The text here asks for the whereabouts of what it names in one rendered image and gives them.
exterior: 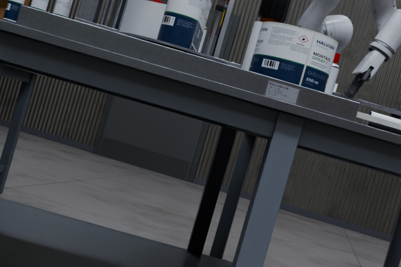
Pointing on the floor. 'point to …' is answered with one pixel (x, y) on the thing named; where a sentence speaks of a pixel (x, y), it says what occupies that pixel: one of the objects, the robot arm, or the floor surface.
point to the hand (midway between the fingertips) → (351, 90)
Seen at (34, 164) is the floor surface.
